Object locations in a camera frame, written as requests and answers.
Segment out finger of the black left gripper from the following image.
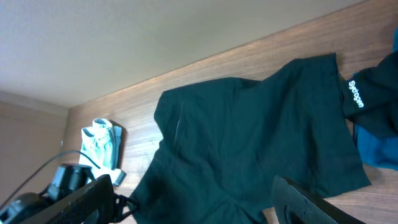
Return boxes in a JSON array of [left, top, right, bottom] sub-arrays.
[[111, 194, 139, 223]]

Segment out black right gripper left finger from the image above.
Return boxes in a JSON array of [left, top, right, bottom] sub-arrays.
[[21, 175, 114, 224]]

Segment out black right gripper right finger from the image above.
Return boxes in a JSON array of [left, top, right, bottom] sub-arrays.
[[272, 176, 364, 224]]

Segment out black shorts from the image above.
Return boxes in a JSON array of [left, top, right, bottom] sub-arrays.
[[131, 54, 370, 224]]

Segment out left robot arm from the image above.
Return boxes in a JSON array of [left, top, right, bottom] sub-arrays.
[[1, 164, 138, 224]]

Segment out folded light blue jeans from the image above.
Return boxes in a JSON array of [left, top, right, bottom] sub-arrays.
[[79, 118, 126, 187]]

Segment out blue garment pile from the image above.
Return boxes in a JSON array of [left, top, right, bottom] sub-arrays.
[[354, 32, 397, 170]]

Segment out black shirt with white logo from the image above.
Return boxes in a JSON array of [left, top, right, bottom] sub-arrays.
[[340, 52, 397, 138]]

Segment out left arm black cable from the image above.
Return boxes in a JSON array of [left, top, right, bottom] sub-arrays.
[[0, 149, 102, 209]]

